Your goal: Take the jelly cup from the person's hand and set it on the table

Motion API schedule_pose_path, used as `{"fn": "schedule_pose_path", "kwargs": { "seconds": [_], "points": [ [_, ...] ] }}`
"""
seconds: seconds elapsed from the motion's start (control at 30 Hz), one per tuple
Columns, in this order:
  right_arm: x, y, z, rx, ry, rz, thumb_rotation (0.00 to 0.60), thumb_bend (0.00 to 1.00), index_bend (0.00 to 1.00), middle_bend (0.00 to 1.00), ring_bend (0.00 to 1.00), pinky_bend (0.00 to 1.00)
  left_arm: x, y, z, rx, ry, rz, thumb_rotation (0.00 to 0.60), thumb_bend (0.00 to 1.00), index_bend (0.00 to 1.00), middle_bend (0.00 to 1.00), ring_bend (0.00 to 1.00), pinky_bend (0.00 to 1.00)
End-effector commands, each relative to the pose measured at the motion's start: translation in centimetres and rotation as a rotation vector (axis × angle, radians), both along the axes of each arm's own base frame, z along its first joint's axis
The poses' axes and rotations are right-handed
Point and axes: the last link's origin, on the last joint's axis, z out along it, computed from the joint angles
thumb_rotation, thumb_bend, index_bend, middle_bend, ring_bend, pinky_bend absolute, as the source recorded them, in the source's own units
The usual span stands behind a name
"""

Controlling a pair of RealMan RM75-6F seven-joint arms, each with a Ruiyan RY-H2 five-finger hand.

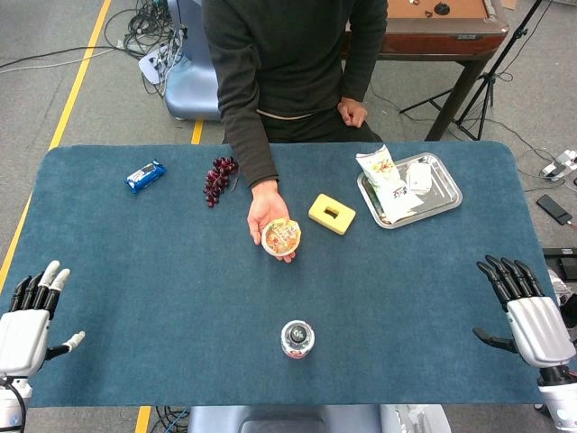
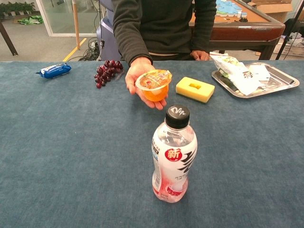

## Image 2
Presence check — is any dark table leg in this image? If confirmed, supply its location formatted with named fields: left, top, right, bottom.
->
left=0, top=21, right=19, bottom=57

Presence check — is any tangle of floor cables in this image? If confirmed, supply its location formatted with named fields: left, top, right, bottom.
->
left=78, top=38, right=103, bottom=62

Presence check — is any cup with orange contents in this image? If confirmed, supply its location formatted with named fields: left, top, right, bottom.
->
left=135, top=69, right=173, bottom=103

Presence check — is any black tripod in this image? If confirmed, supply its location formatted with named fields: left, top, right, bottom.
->
left=275, top=0, right=304, bottom=60

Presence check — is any person torso dark sweater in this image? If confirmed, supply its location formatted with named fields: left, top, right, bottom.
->
left=133, top=0, right=198, bottom=61

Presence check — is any metal tray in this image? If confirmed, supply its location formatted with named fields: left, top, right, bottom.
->
left=211, top=62, right=300, bottom=99

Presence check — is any cardboard box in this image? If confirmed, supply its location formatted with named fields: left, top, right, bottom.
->
left=247, top=0, right=296, bottom=23

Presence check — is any blue grey machine base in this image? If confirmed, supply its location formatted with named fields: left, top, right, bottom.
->
left=96, top=0, right=122, bottom=62

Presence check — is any small white packet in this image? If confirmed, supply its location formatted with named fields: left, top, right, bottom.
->
left=248, top=64, right=271, bottom=82

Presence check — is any row of potted plants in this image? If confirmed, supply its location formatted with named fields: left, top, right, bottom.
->
left=0, top=1, right=36, bottom=17

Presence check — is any blue cookie packet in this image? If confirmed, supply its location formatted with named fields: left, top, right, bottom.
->
left=35, top=62, right=72, bottom=80

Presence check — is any person right hand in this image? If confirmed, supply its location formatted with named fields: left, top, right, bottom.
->
left=125, top=56, right=168, bottom=111

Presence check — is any yellow tape dispenser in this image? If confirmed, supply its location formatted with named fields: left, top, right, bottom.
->
left=175, top=76, right=216, bottom=104

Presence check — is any clear plastic bottle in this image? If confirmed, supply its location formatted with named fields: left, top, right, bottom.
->
left=151, top=104, right=198, bottom=204

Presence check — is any person arm dark sleeve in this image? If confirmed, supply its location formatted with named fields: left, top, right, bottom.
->
left=111, top=0, right=154, bottom=67
left=190, top=0, right=217, bottom=53

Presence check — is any blue white tile pile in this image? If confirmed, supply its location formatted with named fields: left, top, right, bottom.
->
left=215, top=0, right=249, bottom=22

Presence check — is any white glass partition frame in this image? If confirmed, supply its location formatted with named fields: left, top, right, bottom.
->
left=35, top=0, right=100, bottom=38

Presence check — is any person right arm dark sleeve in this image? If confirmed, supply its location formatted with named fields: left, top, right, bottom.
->
left=111, top=0, right=154, bottom=67

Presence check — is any brown wooden table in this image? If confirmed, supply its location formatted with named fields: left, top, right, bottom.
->
left=189, top=0, right=285, bottom=60

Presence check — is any person left hand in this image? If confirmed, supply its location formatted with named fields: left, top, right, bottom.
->
left=190, top=50, right=211, bottom=61

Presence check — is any dark red grape bunch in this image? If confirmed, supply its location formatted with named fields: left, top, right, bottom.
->
left=94, top=59, right=124, bottom=89

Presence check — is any green cloth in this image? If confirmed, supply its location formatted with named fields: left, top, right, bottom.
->
left=18, top=15, right=44, bottom=25

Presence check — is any white green snack bag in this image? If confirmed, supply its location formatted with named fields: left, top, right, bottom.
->
left=209, top=52, right=262, bottom=96

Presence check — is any person left arm dark sleeve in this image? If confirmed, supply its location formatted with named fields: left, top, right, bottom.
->
left=190, top=0, right=217, bottom=53

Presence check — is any white plastic basket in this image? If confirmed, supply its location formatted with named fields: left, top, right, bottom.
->
left=273, top=33, right=304, bottom=57

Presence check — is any wooden pole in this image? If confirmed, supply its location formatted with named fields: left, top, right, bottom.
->
left=72, top=0, right=81, bottom=50

